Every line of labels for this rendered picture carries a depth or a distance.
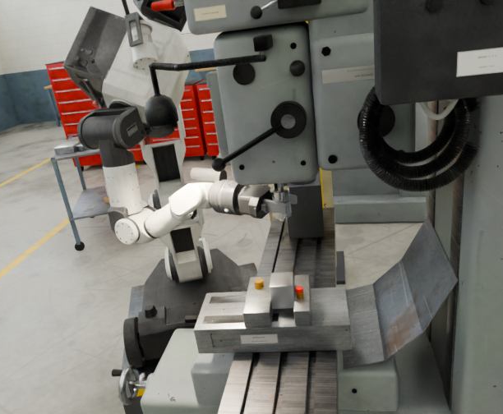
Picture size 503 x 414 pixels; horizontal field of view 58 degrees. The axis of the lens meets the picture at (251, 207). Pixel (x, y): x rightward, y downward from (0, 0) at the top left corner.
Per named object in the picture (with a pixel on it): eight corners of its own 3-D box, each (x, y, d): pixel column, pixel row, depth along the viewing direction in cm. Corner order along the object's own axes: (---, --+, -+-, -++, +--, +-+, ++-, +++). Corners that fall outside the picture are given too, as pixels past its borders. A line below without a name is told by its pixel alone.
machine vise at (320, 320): (198, 354, 105) (189, 315, 101) (210, 315, 119) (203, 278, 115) (352, 350, 100) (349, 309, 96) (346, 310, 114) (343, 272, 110)
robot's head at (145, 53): (136, 75, 123) (131, 59, 115) (131, 41, 125) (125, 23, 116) (160, 71, 124) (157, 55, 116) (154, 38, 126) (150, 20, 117)
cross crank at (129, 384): (112, 413, 139) (103, 384, 135) (127, 384, 150) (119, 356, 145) (161, 415, 136) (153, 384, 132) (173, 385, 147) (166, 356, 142)
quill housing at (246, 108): (230, 190, 98) (207, 34, 86) (246, 161, 117) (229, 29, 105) (319, 185, 95) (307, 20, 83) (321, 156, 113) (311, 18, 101)
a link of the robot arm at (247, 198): (254, 193, 104) (211, 189, 110) (258, 231, 108) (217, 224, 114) (279, 175, 114) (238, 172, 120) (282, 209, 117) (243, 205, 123)
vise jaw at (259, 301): (244, 328, 101) (242, 313, 99) (251, 290, 114) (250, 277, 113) (271, 327, 100) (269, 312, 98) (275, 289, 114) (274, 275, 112)
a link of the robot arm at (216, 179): (219, 216, 113) (182, 211, 119) (241, 210, 122) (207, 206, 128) (219, 171, 112) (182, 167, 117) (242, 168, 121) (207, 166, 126)
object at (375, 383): (196, 407, 116) (187, 371, 112) (224, 323, 148) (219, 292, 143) (399, 415, 107) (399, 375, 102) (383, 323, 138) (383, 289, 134)
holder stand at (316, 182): (288, 239, 153) (283, 184, 146) (290, 213, 174) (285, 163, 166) (325, 236, 152) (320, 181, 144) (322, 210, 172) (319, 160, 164)
